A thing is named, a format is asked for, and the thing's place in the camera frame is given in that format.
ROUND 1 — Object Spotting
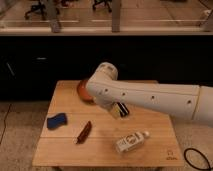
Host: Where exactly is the black cabinet counter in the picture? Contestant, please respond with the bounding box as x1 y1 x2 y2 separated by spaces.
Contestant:
0 33 213 101

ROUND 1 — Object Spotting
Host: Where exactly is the orange ceramic cup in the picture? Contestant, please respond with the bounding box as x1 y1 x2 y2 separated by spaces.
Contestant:
77 79 93 103

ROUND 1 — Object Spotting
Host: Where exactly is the black office chair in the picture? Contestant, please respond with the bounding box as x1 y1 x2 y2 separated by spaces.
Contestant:
92 0 113 14
24 0 46 20

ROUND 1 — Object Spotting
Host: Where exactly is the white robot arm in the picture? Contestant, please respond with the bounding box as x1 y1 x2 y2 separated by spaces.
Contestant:
86 62 213 127

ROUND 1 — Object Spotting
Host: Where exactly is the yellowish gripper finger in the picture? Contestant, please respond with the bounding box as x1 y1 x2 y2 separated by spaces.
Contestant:
110 103 123 119

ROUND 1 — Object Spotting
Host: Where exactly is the black cable loop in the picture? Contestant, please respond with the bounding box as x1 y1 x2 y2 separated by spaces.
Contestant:
183 147 212 171

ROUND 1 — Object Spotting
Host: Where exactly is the black office chair left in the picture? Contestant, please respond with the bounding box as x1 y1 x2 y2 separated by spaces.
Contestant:
24 0 46 20

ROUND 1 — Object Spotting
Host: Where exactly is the black white striped block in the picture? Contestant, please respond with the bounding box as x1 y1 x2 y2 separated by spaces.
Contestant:
118 103 129 117

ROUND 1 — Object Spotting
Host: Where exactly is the dark red pepper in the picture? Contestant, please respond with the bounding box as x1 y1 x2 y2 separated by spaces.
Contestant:
76 121 92 144

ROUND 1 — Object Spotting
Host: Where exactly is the blue sponge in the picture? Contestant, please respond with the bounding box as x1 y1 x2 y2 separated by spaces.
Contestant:
47 113 67 130

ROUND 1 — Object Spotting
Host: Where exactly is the black office chair right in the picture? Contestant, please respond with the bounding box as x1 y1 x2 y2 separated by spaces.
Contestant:
92 0 113 14

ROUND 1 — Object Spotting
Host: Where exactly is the white labelled bottle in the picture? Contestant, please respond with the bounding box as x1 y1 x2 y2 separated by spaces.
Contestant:
115 131 150 154

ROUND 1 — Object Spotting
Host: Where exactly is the wooden table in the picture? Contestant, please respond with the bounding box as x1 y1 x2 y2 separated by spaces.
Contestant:
33 81 183 167

